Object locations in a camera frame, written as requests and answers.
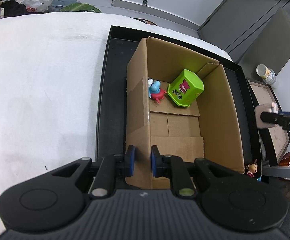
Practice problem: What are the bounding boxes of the white purple cube toy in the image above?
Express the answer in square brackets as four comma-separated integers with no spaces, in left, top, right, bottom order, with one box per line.
[255,102,279,129]

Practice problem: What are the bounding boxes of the brown cardboard box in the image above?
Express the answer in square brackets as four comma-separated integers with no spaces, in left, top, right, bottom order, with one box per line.
[126,37,245,189]

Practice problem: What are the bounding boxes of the blue red figurine keychain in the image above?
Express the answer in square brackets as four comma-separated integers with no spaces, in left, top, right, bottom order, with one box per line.
[148,78,167,103]

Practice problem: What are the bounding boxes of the green hexagonal box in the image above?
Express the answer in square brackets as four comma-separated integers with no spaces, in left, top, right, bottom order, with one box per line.
[167,69,205,107]

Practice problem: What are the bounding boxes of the stacked paper cups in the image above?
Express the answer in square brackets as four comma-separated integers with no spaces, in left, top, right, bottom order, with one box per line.
[256,64,276,85]

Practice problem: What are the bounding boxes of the grey door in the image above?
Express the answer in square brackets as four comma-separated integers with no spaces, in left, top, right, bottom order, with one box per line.
[198,0,290,61]

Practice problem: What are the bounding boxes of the white table cloth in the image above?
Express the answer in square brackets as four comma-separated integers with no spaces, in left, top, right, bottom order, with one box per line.
[0,12,228,234]

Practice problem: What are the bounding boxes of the black shallow tray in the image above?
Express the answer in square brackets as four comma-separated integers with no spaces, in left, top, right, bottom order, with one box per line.
[96,25,263,178]

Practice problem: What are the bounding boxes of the dark floor mat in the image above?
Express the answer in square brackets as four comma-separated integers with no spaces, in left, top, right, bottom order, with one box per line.
[134,18,157,25]

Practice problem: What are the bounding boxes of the green cartoon cushion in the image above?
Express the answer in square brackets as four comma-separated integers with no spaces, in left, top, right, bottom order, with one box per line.
[60,3,101,13]

